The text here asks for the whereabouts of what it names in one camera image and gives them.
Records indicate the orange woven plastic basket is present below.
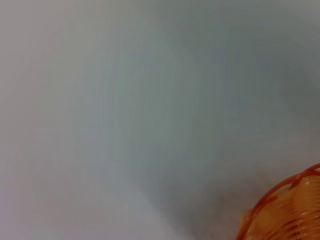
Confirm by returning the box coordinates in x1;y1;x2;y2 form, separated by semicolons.
236;163;320;240

